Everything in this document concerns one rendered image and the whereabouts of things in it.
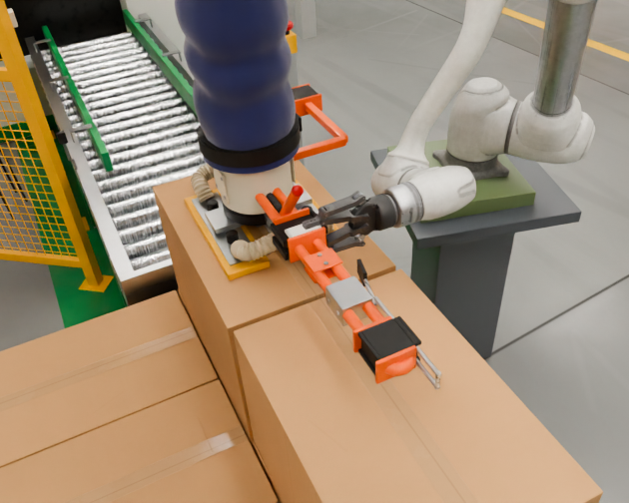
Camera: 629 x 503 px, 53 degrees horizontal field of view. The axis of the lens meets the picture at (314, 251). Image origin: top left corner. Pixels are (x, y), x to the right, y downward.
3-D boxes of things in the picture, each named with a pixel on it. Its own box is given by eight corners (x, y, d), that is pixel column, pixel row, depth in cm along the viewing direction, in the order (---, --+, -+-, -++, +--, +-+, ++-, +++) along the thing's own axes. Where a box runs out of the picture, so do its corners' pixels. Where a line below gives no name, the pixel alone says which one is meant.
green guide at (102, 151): (32, 43, 362) (26, 28, 356) (51, 39, 365) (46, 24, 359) (87, 178, 249) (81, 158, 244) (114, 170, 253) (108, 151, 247)
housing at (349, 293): (323, 303, 119) (322, 286, 116) (355, 291, 121) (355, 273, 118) (341, 327, 114) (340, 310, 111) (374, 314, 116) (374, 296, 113)
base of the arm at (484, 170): (477, 140, 209) (480, 125, 206) (510, 176, 193) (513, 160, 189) (425, 148, 206) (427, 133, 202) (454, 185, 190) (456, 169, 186)
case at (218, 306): (180, 293, 197) (152, 186, 172) (297, 252, 209) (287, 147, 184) (251, 442, 155) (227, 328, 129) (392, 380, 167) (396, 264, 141)
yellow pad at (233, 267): (184, 204, 165) (181, 188, 161) (221, 193, 168) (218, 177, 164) (229, 281, 140) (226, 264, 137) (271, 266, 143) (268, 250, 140)
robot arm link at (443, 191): (428, 229, 135) (397, 220, 147) (488, 208, 140) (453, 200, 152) (420, 180, 132) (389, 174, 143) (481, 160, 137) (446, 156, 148)
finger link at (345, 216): (368, 221, 133) (370, 216, 132) (321, 228, 128) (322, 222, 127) (359, 212, 135) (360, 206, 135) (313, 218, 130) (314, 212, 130)
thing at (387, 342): (352, 350, 109) (351, 329, 106) (389, 334, 111) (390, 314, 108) (376, 384, 103) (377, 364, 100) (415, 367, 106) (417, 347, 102)
